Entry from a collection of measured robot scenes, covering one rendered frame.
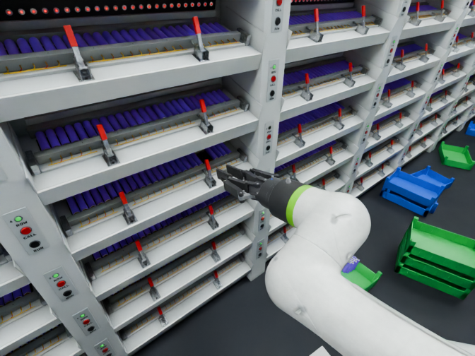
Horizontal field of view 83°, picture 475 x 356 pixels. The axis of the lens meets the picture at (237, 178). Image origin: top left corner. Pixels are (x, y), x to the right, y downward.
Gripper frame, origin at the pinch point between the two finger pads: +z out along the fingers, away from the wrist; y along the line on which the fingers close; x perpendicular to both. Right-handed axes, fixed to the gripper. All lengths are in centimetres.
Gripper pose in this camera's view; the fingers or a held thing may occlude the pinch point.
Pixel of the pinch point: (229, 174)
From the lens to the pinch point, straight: 75.6
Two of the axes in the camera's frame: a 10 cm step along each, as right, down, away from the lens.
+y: 7.9, -3.6, 5.0
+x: -1.4, -8.9, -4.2
